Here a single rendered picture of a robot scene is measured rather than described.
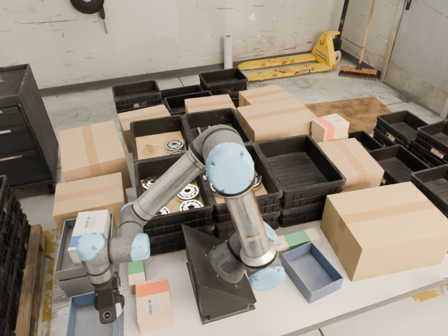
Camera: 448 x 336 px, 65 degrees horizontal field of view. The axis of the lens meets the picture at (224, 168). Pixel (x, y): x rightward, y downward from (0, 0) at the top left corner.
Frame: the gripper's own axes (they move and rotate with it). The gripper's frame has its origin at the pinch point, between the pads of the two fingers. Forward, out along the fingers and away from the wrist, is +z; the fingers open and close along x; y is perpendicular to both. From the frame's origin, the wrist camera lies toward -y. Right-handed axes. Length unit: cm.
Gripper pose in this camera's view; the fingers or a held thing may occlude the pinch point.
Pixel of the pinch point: (115, 316)
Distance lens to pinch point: 132.4
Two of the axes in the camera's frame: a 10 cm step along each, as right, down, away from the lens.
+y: -2.2, -5.9, 7.8
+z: 0.2, 7.9, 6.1
